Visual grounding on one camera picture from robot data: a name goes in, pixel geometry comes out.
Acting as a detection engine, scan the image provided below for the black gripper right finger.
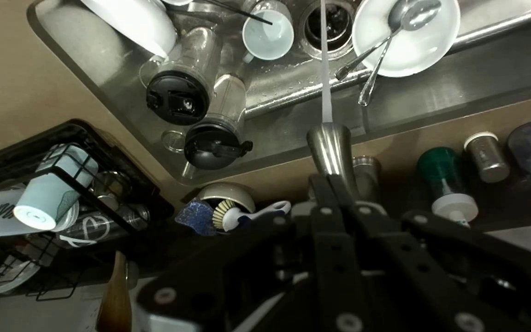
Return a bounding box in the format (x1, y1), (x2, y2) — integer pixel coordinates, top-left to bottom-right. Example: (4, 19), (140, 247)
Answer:
(330, 176), (531, 332)

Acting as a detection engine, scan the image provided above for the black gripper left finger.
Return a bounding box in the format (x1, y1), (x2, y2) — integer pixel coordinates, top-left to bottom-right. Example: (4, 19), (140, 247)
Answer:
(133, 174), (369, 332)

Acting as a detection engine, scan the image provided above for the stainless steel kitchen faucet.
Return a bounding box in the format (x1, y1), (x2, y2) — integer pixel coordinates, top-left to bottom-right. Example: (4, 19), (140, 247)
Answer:
(304, 120), (385, 205)

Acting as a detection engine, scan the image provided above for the green soap pump dispenser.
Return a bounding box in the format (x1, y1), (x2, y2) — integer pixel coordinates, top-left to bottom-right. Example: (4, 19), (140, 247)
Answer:
(415, 144), (481, 227)

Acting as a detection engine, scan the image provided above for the white dish brush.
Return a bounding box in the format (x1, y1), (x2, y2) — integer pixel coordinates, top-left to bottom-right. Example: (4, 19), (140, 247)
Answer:
(210, 198), (293, 235)

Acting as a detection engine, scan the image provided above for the white sponge dish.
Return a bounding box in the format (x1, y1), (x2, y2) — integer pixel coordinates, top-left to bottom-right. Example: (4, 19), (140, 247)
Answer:
(181, 181), (258, 240)

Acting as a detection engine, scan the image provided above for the blue sponge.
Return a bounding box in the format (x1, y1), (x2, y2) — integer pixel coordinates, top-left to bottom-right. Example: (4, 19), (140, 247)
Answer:
(175, 198), (219, 240)

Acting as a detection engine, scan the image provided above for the blender jar with black lid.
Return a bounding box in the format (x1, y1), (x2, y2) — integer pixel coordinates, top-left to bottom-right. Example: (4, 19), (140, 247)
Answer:
(144, 26), (219, 128)
(182, 72), (256, 172)

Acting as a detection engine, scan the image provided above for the stainless steel sink basin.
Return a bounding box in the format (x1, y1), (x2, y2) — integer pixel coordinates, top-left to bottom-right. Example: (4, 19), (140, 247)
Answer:
(26, 0), (531, 188)

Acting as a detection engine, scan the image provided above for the slim metal spoon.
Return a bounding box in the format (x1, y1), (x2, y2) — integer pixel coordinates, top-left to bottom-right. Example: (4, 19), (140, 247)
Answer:
(356, 34), (404, 109)

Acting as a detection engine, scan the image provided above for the water stream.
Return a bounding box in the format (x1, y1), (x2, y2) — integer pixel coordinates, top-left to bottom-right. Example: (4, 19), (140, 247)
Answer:
(317, 0), (335, 126)

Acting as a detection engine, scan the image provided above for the clear glass jar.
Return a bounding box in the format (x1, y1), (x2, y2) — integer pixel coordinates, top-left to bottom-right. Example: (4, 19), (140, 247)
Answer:
(157, 124), (190, 157)

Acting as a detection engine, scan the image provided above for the large white bowl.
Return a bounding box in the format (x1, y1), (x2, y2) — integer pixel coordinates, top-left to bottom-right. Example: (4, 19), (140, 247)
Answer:
(350, 0), (463, 81)

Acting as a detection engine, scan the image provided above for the black dish rack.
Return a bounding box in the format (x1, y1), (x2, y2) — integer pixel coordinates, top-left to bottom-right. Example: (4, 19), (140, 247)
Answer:
(0, 118), (177, 305)

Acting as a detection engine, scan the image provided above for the brown bottle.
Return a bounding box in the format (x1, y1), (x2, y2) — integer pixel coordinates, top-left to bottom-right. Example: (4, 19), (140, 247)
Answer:
(94, 249), (136, 332)

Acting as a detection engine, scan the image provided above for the white mug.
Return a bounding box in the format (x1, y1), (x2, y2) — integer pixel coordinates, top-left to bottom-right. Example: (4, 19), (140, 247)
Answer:
(240, 4), (297, 65)

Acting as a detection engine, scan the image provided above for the sink drain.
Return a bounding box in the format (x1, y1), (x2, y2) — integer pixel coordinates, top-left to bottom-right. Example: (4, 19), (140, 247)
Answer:
(300, 0), (359, 56)

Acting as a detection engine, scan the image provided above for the large metal spoon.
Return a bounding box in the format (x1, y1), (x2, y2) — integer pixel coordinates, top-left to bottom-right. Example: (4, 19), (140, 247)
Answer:
(334, 0), (444, 83)

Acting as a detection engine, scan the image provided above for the black stir stick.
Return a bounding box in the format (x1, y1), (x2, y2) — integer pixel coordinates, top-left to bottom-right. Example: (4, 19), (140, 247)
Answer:
(230, 4), (275, 28)

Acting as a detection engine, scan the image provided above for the light blue mug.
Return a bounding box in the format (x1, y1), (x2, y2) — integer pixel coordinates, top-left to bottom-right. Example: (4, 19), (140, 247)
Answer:
(11, 142), (101, 235)

